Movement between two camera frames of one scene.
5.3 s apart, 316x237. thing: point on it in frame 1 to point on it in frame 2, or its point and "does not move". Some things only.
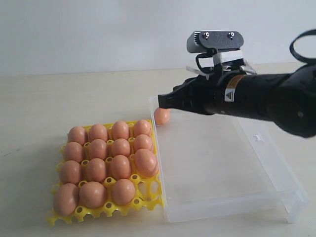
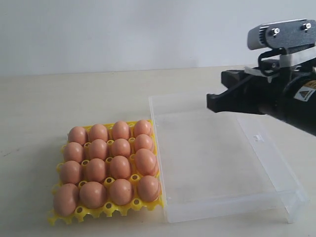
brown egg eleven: [96, 170] does not move
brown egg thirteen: [92, 194] does not move
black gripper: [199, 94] to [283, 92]
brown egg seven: [120, 147] does not move
